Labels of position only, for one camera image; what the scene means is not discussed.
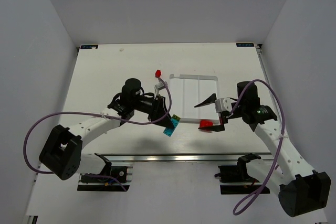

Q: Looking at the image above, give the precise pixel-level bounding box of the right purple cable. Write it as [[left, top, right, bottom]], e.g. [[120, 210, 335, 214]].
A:
[[228, 79, 287, 217]]

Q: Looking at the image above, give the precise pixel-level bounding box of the blue corner label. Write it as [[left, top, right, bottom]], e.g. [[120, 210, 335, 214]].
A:
[[236, 42, 255, 47], [80, 45, 98, 50]]

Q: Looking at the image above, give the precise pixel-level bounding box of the white divided tray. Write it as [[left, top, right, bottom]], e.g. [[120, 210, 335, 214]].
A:
[[169, 74, 219, 124]]

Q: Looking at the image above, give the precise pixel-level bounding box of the small red lego brick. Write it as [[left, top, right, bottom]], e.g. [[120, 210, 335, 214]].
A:
[[155, 70, 162, 78]]

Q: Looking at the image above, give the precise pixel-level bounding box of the right blue corner label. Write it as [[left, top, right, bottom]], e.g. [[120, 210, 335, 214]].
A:
[[236, 42, 255, 47]]

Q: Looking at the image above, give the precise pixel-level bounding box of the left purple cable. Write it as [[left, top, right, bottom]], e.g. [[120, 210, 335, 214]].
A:
[[23, 77, 173, 174]]

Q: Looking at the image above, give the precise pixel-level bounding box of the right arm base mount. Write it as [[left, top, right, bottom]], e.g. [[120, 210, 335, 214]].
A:
[[214, 165, 261, 195]]

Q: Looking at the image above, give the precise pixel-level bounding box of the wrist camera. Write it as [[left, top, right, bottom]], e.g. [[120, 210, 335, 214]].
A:
[[154, 81, 167, 95], [214, 98, 236, 114]]

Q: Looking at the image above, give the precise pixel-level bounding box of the blue long lego brick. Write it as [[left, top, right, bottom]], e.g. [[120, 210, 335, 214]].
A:
[[162, 118, 180, 138]]

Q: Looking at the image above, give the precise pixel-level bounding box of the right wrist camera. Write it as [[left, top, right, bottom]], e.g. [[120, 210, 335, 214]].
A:
[[214, 98, 236, 114]]

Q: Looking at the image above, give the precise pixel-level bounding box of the right side rail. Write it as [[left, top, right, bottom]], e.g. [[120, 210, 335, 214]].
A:
[[255, 44, 280, 118]]

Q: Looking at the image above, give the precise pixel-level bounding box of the purple cable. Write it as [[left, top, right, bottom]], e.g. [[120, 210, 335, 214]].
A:
[[23, 77, 173, 174], [228, 79, 287, 217]]

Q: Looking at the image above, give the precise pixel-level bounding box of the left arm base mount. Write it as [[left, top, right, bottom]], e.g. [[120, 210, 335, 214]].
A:
[[77, 165, 133, 192]]

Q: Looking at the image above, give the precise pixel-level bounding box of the left blue corner label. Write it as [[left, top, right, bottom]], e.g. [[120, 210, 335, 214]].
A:
[[80, 45, 98, 50]]

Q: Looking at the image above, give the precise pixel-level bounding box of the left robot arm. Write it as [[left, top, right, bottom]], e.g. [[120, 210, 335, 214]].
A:
[[39, 78, 174, 180]]

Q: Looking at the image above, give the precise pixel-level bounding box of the large red lego brick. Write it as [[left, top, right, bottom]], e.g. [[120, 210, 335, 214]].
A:
[[198, 120, 214, 131]]

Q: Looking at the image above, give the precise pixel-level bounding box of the green lego brick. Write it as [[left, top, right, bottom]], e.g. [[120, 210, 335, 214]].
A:
[[172, 114, 181, 122]]

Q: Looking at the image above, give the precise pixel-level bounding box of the aluminium front rail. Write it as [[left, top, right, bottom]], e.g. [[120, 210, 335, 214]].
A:
[[94, 153, 274, 163]]

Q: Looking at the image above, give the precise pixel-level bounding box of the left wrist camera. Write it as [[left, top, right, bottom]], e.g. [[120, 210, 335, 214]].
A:
[[154, 81, 167, 95]]

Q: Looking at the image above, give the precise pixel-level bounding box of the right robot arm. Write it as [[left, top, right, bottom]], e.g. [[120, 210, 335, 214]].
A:
[[198, 80, 331, 217]]

